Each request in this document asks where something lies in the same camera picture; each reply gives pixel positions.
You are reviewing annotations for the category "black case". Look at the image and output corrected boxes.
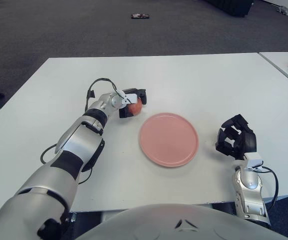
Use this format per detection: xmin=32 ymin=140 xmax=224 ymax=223
xmin=203 ymin=0 xmax=255 ymax=18

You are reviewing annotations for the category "red apple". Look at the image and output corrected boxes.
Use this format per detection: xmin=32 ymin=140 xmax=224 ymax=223
xmin=128 ymin=98 xmax=142 ymax=116

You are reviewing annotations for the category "silver robot torso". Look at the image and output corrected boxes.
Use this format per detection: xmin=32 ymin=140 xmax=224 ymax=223
xmin=76 ymin=203 xmax=287 ymax=240

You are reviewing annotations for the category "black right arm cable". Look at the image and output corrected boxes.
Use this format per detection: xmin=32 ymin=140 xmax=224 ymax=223
xmin=256 ymin=166 xmax=280 ymax=208

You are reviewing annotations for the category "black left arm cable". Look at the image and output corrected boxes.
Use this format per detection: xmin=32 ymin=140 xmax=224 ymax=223
xmin=40 ymin=78 xmax=124 ymax=185

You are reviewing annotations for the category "pink round plate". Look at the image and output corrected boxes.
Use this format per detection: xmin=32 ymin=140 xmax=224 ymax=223
xmin=140 ymin=112 xmax=200 ymax=168

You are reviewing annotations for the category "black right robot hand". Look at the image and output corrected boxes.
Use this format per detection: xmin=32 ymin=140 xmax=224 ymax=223
xmin=215 ymin=114 xmax=258 ymax=161

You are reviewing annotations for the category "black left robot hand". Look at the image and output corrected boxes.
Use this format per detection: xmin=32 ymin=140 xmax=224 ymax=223
xmin=118 ymin=87 xmax=148 ymax=119

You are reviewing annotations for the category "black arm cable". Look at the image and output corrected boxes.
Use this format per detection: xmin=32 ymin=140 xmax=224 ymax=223
xmin=40 ymin=78 xmax=124 ymax=185
xmin=256 ymin=166 xmax=280 ymax=208

